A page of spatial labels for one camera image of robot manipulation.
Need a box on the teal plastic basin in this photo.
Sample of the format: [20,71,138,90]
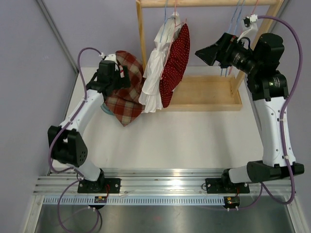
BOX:
[101,103,114,116]

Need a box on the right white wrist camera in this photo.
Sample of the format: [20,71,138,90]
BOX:
[237,14,258,43]

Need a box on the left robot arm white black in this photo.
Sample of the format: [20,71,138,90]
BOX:
[48,60,131,193]

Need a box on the light blue hanger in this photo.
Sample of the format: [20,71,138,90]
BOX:
[160,0,174,49]
[225,0,246,77]
[220,0,241,76]

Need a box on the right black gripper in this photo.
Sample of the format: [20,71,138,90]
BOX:
[195,33,260,76]

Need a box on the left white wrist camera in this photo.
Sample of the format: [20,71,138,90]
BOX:
[99,52,123,71]

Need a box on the dark red dotted garment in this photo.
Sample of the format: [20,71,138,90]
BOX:
[159,24,190,108]

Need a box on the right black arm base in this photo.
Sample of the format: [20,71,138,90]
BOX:
[205,178,250,194]

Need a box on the wooden clothes rack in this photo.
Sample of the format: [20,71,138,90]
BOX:
[135,0,285,113]

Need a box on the white ruffled garment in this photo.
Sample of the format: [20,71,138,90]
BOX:
[138,12,181,113]

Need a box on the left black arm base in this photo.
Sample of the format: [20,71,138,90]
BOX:
[77,178,121,194]

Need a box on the aluminium mounting rail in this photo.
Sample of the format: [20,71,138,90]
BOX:
[33,167,298,196]

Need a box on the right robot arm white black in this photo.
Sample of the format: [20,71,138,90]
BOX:
[195,33,305,193]

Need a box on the red plaid garment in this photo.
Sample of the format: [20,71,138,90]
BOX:
[104,50,144,127]

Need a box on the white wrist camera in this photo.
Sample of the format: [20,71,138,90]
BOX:
[99,52,123,71]
[237,14,258,43]

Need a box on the white slotted cable duct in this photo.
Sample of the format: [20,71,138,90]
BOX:
[43,195,225,206]

